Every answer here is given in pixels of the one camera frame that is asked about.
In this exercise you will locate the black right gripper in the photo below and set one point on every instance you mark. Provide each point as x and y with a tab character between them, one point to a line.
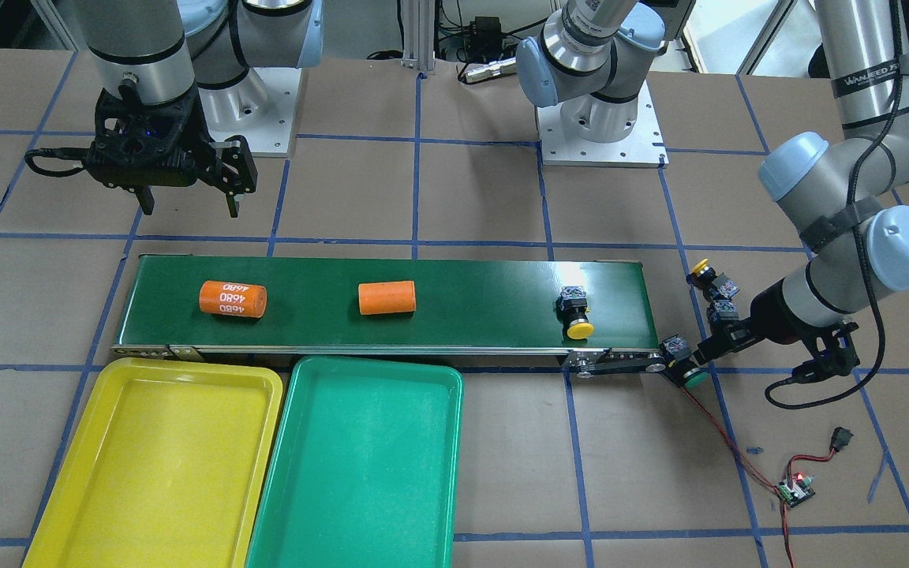
227	163

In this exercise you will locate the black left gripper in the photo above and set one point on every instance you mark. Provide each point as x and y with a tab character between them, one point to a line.
772	314

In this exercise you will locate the green push button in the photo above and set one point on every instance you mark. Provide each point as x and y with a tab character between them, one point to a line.
722	313
680	365

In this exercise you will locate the yellow push button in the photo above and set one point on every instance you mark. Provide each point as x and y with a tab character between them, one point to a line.
714	285
573	309

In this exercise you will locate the orange cylinder with 4680 print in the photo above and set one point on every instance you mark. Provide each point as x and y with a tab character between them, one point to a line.
232	299

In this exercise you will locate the robot left arm silver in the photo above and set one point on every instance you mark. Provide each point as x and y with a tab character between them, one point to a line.
590	58

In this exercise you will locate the small controller circuit board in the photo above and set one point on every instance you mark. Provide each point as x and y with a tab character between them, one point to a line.
795	489

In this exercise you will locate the green conveyor belt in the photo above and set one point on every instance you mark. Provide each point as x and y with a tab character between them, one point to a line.
463	308

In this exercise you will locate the yellow plastic tray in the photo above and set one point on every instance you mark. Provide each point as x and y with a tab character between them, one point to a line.
165	468

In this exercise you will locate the green plastic tray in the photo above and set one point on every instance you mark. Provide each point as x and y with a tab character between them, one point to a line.
364	469

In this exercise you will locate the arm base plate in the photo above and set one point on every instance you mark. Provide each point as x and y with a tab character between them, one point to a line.
265	110
587	131

